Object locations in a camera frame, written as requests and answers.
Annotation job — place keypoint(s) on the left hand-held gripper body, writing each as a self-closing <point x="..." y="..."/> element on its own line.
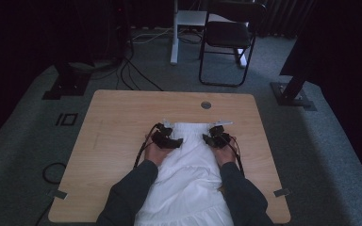
<point x="161" y="135"/>

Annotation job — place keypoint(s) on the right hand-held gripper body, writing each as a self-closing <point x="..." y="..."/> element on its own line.
<point x="220" y="136"/>

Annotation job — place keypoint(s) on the white skirt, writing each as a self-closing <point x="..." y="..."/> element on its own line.
<point x="185" y="175"/>

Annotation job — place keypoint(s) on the person's right hand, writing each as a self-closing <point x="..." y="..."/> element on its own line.
<point x="224" y="154"/>

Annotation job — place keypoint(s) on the person's left hand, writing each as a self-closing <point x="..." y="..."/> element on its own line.
<point x="155" y="153"/>

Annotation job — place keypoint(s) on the grey round table grommet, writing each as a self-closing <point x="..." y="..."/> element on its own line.
<point x="206" y="105"/>

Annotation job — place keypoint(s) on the grey tape piece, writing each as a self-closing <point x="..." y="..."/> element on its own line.
<point x="282" y="192"/>
<point x="58" y="194"/>

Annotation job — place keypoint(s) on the black slanted stand with base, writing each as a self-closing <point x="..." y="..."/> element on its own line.
<point x="292" y="89"/>

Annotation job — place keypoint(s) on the black folding chair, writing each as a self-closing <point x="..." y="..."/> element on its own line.
<point x="227" y="34"/>

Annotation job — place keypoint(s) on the black stand with flat base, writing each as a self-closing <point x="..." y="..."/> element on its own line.
<point x="67" y="84"/>

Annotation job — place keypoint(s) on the dark curtain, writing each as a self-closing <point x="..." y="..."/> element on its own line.
<point x="283" y="17"/>

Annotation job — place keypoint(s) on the white desk frame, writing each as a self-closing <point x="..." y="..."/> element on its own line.
<point x="176" y="37"/>

